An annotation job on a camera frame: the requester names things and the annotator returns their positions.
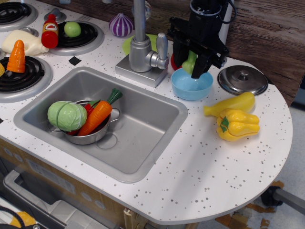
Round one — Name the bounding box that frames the yellow toy squash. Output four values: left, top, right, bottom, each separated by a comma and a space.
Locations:
203, 92, 255, 117

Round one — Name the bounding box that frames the silver metal pot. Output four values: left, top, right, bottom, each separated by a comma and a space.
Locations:
48, 108, 121, 145

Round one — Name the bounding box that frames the lime green plastic plate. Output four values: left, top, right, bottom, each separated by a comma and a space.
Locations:
122, 34, 157, 55

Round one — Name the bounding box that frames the rear left stove burner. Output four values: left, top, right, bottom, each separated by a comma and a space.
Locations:
0, 2, 38, 32

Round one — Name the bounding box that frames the rear right stove burner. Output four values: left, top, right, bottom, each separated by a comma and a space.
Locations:
49, 21, 104, 56

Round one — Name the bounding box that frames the grey vertical support pole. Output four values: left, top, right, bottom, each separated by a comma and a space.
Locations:
218, 0, 235, 66

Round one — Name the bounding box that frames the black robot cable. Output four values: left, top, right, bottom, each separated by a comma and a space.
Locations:
220, 0, 238, 24

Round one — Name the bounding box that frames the black tape square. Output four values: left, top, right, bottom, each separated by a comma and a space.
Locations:
69, 56, 81, 66

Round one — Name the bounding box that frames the orange toy carrot top piece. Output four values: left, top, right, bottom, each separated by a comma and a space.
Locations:
6, 40, 26, 73

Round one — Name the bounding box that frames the green toy apple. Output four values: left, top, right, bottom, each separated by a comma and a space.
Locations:
64, 21, 81, 38

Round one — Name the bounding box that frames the red toy ketchup bottle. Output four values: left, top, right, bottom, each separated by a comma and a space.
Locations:
41, 14, 59, 49

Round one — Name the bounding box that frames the light blue plastic bowl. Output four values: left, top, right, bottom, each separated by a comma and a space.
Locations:
171, 68, 214, 101

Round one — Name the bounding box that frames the red white toy radish half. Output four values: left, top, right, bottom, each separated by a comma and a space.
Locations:
170, 54, 182, 71

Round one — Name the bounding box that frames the yellow toy bell pepper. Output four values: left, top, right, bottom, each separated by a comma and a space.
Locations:
216, 109, 260, 142

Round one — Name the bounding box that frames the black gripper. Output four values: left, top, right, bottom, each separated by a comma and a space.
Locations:
168, 0, 228, 79

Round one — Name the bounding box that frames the yellow toy corn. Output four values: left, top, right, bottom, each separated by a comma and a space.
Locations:
0, 63, 5, 76

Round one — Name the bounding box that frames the light green toy broccoli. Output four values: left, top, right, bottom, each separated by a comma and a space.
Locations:
182, 50, 197, 75

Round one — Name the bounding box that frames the silver metal pot lid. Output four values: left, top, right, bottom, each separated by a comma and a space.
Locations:
217, 65, 269, 95

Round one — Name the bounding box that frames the purple striped toy onion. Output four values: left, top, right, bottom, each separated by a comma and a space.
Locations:
109, 13, 133, 37

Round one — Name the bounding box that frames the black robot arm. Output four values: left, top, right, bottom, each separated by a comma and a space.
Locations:
167, 0, 235, 79

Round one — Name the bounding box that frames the black caster wheel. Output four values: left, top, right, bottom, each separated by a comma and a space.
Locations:
260, 186, 283, 207

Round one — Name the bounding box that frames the red toy pepper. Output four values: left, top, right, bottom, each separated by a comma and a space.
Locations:
67, 100, 100, 135

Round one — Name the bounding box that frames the grey oven door handle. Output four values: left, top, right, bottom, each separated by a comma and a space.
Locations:
3, 170, 113, 229

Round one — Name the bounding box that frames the grey stove knob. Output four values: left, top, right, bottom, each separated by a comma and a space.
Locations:
44, 8, 67, 23

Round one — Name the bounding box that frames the stove burner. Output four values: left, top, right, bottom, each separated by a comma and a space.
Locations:
0, 56, 53, 103
49, 21, 104, 56
0, 2, 38, 32

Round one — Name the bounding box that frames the cream toy chicken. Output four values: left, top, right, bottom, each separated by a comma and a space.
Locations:
1, 30, 49, 56

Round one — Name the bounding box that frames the grey toy sink basin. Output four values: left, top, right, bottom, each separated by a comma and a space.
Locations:
14, 67, 188, 183

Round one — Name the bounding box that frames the silver toy faucet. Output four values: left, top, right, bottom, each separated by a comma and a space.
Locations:
115, 0, 169, 88

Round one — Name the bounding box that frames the yellow toy under counter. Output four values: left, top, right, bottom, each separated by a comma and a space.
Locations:
10, 212, 36, 228

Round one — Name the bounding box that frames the front left stove burner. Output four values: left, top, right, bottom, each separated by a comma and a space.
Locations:
0, 56, 53, 103

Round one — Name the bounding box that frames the green toy cabbage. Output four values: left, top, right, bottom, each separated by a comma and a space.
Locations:
47, 101, 87, 132

